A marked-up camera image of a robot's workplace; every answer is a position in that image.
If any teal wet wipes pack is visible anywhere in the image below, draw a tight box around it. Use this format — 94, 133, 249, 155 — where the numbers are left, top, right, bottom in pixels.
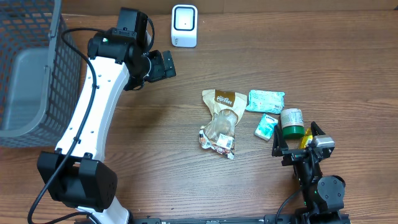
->
246, 90, 285, 114

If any yellow tea bottle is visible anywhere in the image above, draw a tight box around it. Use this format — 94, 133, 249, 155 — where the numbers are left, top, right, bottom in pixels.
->
298, 128, 313, 149

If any grey plastic mesh basket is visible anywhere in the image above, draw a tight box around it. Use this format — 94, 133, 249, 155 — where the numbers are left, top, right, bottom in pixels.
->
1, 0, 81, 147

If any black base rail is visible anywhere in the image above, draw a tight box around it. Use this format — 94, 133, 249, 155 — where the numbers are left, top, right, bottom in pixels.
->
127, 215, 351, 224

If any white barcode scanner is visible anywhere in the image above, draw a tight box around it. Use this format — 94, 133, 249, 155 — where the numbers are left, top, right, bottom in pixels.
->
171, 4, 198, 48

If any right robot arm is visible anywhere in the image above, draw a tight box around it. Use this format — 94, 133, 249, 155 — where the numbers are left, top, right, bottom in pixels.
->
272, 121, 351, 224

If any brown snack bag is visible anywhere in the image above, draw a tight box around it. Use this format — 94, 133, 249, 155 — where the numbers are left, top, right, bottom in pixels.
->
199, 90, 248, 159

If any green lidded white jar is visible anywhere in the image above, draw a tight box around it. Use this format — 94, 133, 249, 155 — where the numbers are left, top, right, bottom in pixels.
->
280, 108, 305, 139

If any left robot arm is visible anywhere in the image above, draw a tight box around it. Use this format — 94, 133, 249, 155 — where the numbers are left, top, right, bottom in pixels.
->
37, 7, 176, 223

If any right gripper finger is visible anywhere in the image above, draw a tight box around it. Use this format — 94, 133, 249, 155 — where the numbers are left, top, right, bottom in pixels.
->
272, 124, 289, 157
310, 121, 325, 137

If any teal Kleenex tissue pack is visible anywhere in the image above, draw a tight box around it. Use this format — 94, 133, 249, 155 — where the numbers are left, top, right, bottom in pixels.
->
254, 114, 279, 141

